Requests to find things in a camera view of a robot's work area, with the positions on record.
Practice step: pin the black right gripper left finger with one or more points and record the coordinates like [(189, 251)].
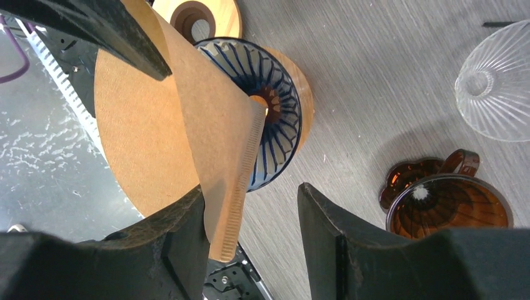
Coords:
[(164, 256)]

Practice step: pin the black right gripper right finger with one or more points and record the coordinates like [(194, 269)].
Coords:
[(349, 258)]

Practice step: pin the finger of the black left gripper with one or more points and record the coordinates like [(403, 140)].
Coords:
[(110, 25)]

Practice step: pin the brown plastic dripper with handle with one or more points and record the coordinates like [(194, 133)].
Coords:
[(428, 195)]

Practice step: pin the brown paper coffee filter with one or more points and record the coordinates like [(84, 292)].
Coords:
[(194, 128)]

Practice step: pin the blue plastic dripper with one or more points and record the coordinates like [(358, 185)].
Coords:
[(257, 72)]

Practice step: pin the clear glass dripper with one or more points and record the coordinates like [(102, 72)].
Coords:
[(492, 88)]

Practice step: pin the black microphone tripod stand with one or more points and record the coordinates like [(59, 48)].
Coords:
[(497, 24)]

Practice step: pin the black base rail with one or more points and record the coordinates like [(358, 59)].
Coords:
[(70, 63)]

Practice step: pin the wooden ring collar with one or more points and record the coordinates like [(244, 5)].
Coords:
[(222, 16)]

